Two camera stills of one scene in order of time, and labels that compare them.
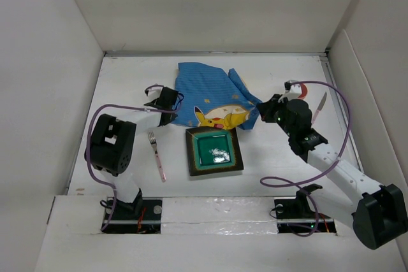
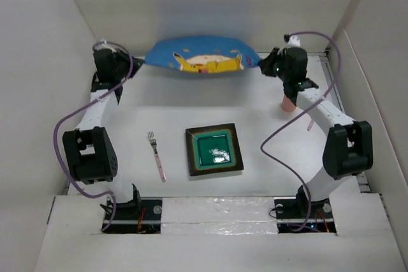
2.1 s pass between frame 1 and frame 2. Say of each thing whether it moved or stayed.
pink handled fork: stayed
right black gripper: moved
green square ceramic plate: stayed
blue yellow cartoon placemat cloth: moved
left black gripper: moved
